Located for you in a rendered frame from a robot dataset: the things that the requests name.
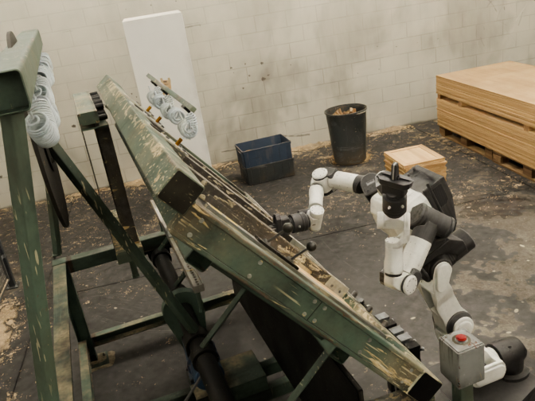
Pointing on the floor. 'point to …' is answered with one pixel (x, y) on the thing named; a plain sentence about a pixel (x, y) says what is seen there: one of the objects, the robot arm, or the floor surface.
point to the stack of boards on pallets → (491, 112)
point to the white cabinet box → (165, 68)
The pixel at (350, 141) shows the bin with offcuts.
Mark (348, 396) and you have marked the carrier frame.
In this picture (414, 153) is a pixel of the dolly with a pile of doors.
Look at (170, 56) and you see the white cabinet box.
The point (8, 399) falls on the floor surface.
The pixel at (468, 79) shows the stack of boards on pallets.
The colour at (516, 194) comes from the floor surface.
